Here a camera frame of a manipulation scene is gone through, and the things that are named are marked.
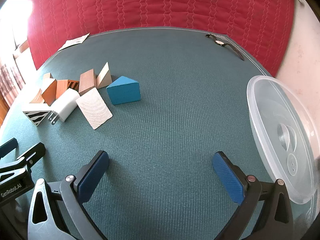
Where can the patterned curtain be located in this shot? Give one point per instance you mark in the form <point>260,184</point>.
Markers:
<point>8,80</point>

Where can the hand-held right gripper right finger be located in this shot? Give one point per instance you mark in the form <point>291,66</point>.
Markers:
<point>228,177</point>

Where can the blue triangular block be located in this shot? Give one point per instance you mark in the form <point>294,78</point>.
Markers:
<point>125,91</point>

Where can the clear plastic bowl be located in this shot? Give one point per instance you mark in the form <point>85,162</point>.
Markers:
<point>270,120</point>

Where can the brown rectangular wooden block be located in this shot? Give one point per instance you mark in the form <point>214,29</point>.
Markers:
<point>87,81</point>

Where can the small tan wooden block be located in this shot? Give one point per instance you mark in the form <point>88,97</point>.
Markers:
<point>47,77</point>

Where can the wooden arch block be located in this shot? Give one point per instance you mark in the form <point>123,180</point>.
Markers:
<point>37,98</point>

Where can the plain orange block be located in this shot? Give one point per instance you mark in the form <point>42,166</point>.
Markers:
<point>50,91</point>

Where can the pale wooden block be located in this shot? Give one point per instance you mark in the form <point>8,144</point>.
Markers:
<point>95,108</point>

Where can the white power adapter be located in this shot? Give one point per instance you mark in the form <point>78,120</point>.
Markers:
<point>65,103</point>

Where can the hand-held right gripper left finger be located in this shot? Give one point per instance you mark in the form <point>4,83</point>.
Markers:
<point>92,177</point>

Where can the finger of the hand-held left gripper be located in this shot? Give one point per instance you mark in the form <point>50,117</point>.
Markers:
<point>8,146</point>
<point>32,153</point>

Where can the orange black striped block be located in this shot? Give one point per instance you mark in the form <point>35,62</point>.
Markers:
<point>63,87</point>

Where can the zebra striped block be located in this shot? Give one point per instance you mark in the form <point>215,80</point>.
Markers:
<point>35,116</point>

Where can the red quilted blanket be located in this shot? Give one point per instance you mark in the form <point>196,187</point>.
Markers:
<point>160,5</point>

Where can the white paper packet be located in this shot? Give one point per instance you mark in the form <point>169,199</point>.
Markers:
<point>75,41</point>

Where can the pale wooden wedge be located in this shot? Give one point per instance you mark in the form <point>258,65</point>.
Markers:
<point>105,77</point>

